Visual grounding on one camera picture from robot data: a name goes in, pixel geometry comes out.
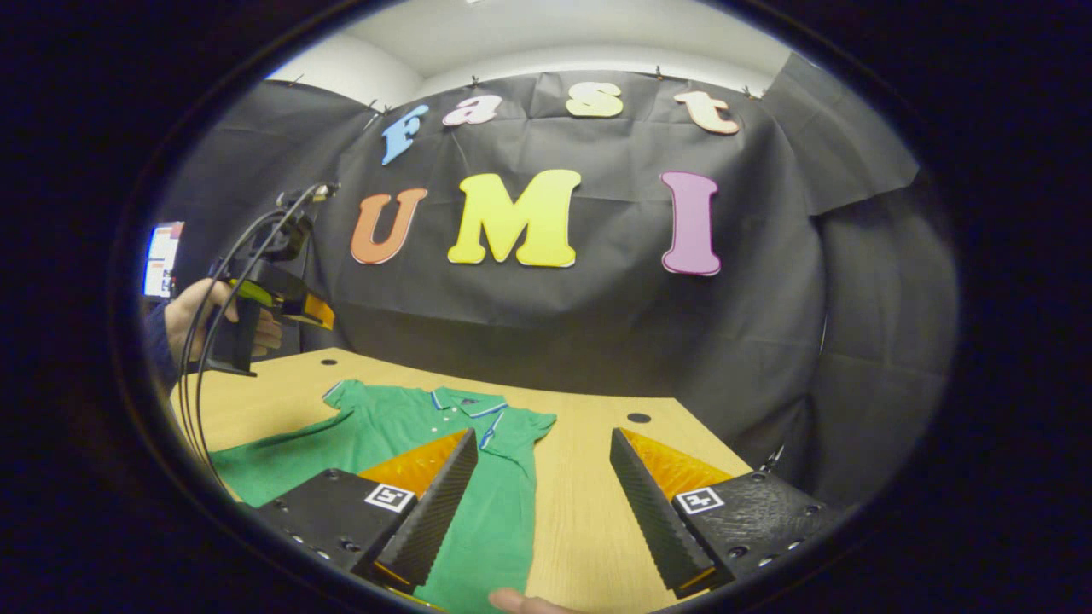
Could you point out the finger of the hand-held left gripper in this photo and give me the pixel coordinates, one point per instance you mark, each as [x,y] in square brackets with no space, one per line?
[316,311]

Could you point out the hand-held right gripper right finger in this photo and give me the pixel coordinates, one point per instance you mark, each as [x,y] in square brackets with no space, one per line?
[653,512]

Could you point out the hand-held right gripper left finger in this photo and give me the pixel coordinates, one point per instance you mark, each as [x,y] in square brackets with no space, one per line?
[435,512]

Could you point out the green T-shirt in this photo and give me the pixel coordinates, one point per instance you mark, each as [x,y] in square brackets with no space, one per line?
[495,529]

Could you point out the computer monitor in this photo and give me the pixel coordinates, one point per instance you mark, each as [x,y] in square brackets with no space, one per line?
[162,260]

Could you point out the black backdrop cloth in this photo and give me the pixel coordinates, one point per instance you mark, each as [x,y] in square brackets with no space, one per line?
[597,324]

